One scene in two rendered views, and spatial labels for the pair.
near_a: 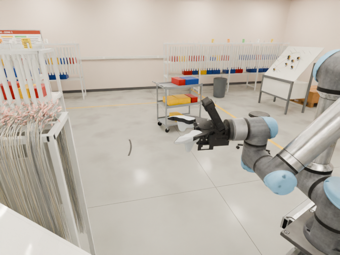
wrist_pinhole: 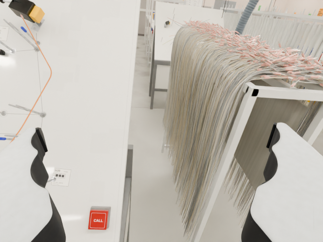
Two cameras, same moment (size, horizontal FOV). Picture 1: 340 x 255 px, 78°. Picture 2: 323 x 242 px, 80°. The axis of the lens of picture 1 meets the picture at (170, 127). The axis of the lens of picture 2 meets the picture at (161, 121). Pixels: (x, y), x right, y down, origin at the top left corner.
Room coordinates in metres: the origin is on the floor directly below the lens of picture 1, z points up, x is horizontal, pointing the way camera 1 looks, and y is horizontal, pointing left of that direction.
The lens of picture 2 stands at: (0.62, -0.10, 1.64)
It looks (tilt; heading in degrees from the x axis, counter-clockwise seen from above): 31 degrees down; 94
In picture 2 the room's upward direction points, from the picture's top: 8 degrees clockwise
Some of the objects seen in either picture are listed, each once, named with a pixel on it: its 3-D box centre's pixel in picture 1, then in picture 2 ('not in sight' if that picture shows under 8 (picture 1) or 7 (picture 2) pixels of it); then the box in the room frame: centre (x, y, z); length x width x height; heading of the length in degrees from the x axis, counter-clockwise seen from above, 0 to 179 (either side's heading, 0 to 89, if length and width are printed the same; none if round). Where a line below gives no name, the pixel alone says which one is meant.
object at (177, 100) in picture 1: (176, 103); not in sight; (4.45, -0.13, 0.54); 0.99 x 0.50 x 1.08; 115
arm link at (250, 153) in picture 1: (255, 157); not in sight; (0.64, -0.30, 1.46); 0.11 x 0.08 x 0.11; 8
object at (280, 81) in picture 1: (287, 78); not in sight; (5.93, -3.25, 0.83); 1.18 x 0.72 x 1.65; 14
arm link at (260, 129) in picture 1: (257, 129); not in sight; (0.66, -0.30, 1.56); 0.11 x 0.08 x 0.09; 98
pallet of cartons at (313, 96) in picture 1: (316, 95); not in sight; (6.45, -4.55, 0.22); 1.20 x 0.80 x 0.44; 106
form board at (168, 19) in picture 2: not in sight; (186, 60); (0.68, 3.42, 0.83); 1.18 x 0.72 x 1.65; 14
